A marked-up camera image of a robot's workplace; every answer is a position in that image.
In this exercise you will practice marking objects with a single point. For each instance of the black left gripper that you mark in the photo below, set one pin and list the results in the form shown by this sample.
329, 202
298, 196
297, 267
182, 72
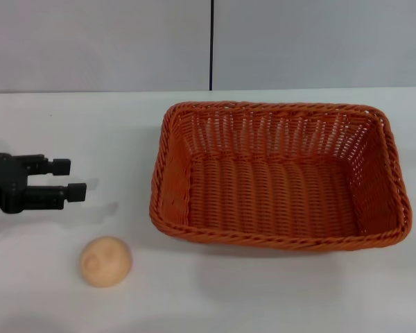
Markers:
5, 182

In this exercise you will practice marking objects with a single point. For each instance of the round tan bread bun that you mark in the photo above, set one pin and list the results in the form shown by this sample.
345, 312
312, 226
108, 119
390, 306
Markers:
105, 262

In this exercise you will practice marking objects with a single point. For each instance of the orange woven wicker basket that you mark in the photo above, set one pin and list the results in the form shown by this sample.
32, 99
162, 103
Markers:
274, 201

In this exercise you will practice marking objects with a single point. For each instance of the black vertical wall strip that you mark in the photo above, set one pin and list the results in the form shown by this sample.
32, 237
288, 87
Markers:
211, 45

